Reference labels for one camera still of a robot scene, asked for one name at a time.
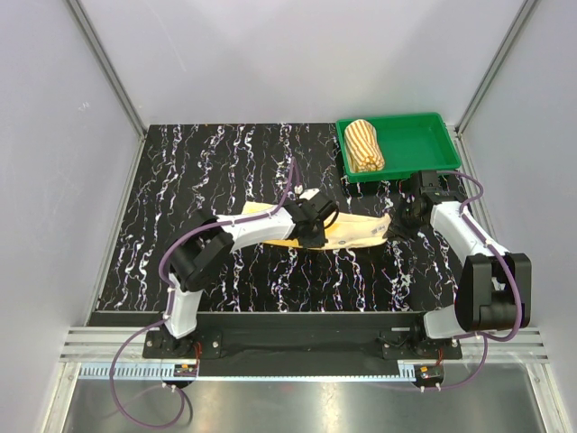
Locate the connector box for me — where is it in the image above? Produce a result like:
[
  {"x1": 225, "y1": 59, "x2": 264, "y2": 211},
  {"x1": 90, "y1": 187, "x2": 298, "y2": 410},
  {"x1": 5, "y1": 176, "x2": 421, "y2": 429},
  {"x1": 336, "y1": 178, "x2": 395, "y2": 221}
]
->
[
  {"x1": 173, "y1": 364, "x2": 198, "y2": 380},
  {"x1": 414, "y1": 364, "x2": 444, "y2": 390}
]

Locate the green plastic tray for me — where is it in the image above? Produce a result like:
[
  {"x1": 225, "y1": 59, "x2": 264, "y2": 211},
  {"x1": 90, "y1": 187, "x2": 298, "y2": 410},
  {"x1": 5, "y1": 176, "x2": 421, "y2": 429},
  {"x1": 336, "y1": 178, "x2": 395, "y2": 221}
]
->
[{"x1": 335, "y1": 113, "x2": 461, "y2": 183}]

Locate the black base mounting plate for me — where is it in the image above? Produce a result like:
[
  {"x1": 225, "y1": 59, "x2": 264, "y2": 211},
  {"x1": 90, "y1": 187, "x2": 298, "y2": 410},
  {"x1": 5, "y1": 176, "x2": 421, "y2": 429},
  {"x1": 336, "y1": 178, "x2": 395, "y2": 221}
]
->
[{"x1": 143, "y1": 312, "x2": 449, "y2": 358}]

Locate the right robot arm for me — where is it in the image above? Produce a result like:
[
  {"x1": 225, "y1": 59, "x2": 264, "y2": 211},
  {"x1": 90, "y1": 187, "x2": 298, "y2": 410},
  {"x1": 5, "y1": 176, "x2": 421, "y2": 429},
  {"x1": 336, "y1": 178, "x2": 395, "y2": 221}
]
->
[{"x1": 387, "y1": 170, "x2": 532, "y2": 358}]

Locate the orange striped towel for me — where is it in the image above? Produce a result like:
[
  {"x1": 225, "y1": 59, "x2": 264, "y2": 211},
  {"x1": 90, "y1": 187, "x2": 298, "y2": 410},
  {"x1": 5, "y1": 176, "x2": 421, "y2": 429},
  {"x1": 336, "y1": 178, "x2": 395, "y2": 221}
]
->
[{"x1": 343, "y1": 119, "x2": 385, "y2": 173}]

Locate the left connector box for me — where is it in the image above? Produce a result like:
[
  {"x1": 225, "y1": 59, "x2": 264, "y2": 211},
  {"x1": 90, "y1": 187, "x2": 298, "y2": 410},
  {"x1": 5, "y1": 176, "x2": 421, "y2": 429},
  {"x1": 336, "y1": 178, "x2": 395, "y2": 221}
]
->
[{"x1": 173, "y1": 364, "x2": 198, "y2": 380}]

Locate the yellow chick towel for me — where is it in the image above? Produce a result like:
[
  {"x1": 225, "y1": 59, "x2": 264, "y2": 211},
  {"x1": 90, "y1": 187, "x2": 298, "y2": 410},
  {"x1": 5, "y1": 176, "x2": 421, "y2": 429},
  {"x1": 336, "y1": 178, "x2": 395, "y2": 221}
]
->
[{"x1": 242, "y1": 201, "x2": 391, "y2": 251}]

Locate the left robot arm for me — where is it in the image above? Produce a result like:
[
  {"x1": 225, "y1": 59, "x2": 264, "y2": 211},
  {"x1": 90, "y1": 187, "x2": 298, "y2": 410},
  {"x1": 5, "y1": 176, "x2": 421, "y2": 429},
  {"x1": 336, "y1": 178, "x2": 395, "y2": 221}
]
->
[{"x1": 159, "y1": 189, "x2": 339, "y2": 357}]

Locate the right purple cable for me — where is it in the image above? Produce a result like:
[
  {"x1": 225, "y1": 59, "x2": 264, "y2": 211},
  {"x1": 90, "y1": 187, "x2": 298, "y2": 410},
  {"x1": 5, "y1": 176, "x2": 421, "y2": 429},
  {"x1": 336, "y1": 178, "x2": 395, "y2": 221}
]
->
[{"x1": 373, "y1": 170, "x2": 527, "y2": 392}]

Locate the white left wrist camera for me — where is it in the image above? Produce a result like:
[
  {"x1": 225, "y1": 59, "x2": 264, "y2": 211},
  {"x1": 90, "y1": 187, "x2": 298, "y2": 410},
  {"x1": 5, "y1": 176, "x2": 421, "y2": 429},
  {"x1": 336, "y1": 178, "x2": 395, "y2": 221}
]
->
[{"x1": 295, "y1": 185, "x2": 320, "y2": 200}]

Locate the aluminium frame rail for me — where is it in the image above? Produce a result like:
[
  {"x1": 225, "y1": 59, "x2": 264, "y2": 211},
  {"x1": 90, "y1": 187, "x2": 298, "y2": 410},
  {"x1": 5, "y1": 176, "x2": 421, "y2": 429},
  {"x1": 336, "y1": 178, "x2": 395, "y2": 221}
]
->
[{"x1": 60, "y1": 327, "x2": 548, "y2": 382}]

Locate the right connector box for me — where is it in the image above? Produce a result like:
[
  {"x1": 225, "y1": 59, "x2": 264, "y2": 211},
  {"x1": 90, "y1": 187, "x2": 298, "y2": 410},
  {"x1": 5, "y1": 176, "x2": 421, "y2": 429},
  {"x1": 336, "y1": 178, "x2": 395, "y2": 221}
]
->
[{"x1": 414, "y1": 364, "x2": 444, "y2": 390}]

